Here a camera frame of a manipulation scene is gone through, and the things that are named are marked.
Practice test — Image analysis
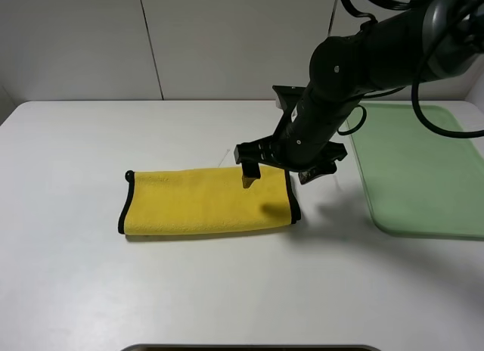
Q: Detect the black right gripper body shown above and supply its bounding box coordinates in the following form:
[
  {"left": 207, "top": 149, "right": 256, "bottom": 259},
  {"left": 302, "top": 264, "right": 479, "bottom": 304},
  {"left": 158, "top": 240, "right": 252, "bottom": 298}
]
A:
[{"left": 234, "top": 133, "right": 347, "bottom": 173}]

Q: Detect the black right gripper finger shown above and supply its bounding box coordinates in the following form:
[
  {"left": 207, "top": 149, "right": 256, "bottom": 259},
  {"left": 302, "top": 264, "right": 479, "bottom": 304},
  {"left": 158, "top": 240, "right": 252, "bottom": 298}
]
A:
[
  {"left": 241, "top": 162, "right": 261, "bottom": 188},
  {"left": 298, "top": 162, "right": 337, "bottom": 184}
]

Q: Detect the yellow towel with black trim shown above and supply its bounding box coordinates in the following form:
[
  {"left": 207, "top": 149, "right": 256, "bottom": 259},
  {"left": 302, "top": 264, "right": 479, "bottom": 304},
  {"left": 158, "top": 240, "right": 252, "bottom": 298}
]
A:
[{"left": 118, "top": 166, "right": 301, "bottom": 237}]

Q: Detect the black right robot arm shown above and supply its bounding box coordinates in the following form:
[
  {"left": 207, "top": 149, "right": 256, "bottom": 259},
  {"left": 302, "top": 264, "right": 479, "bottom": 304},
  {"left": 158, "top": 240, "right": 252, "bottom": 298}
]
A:
[{"left": 234, "top": 0, "right": 483, "bottom": 188}]

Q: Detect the green tray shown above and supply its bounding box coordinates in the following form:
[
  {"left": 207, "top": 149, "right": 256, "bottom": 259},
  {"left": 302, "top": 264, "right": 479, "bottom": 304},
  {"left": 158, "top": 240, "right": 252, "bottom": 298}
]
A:
[{"left": 352, "top": 103, "right": 483, "bottom": 239}]

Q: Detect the black right camera cable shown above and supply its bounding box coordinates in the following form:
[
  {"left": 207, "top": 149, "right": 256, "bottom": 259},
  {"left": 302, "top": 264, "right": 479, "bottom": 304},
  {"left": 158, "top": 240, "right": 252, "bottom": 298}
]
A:
[{"left": 336, "top": 0, "right": 484, "bottom": 138}]

